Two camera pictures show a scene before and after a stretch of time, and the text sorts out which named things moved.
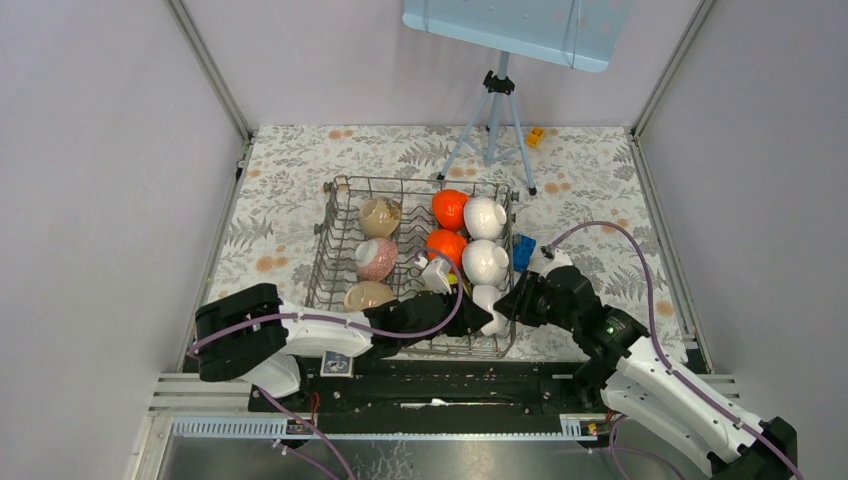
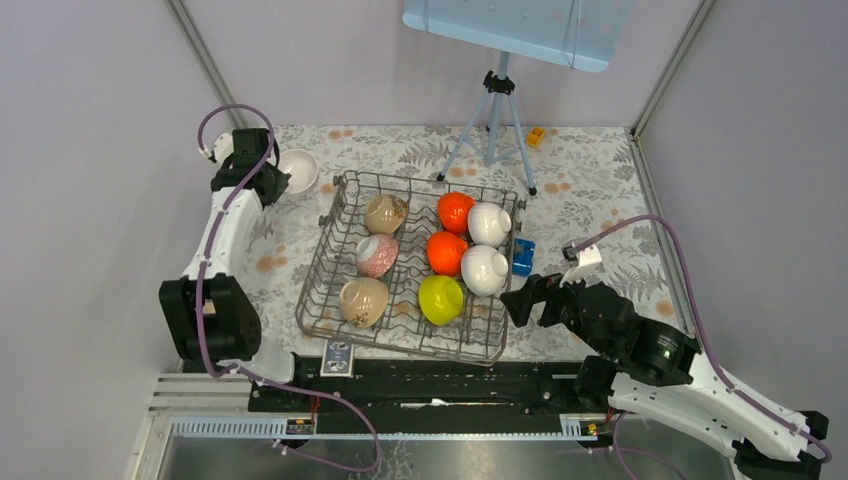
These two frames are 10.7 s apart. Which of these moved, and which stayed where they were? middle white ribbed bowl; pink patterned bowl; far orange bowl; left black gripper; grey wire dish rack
Moved: left black gripper
Stayed: grey wire dish rack; pink patterned bowl; middle white ribbed bowl; far orange bowl
